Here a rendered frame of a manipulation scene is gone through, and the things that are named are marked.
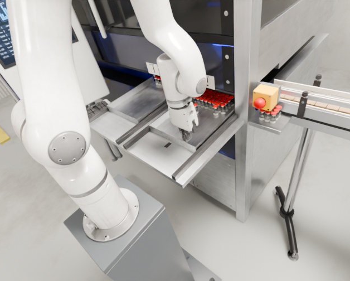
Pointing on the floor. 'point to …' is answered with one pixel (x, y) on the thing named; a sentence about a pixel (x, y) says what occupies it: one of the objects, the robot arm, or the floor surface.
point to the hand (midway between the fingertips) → (186, 136)
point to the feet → (288, 225)
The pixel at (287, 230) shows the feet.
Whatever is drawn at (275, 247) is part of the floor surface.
